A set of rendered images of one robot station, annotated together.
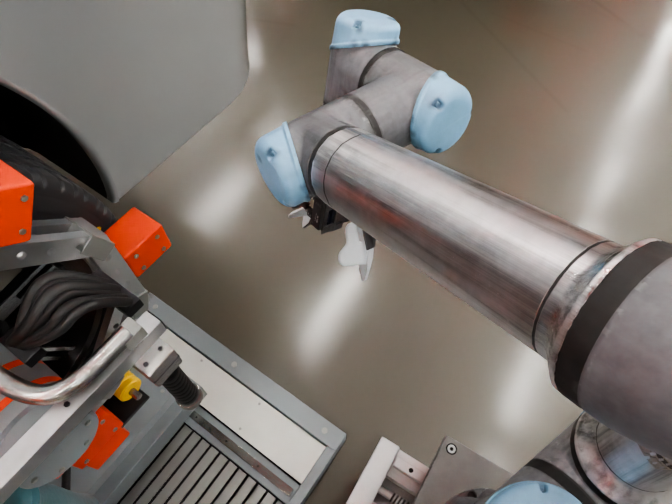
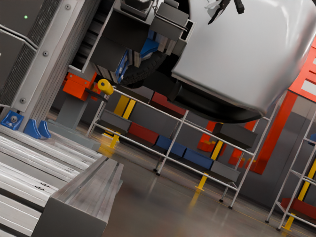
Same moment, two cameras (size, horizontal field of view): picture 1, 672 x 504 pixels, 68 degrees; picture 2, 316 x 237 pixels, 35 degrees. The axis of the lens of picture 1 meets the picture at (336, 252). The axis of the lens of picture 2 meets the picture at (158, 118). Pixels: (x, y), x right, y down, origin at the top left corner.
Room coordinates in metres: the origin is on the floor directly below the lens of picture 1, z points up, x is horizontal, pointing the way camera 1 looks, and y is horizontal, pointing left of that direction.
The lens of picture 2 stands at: (-0.78, -1.81, 0.36)
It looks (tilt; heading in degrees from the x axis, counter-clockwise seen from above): 3 degrees up; 57
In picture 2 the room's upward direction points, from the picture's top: 25 degrees clockwise
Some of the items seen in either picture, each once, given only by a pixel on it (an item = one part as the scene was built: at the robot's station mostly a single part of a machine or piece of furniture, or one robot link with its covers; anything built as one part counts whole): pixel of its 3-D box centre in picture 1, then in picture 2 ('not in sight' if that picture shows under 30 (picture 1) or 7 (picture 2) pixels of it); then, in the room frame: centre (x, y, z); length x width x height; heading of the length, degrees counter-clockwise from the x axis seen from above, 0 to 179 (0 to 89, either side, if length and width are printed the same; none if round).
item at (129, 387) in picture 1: (94, 360); (106, 87); (0.39, 0.56, 0.51); 0.29 x 0.06 x 0.06; 55
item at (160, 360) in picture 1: (144, 351); not in sight; (0.26, 0.28, 0.93); 0.09 x 0.05 x 0.05; 55
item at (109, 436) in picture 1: (76, 423); (81, 81); (0.26, 0.58, 0.48); 0.16 x 0.12 x 0.17; 55
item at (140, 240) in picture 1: (136, 242); not in sight; (0.50, 0.37, 0.85); 0.09 x 0.08 x 0.07; 145
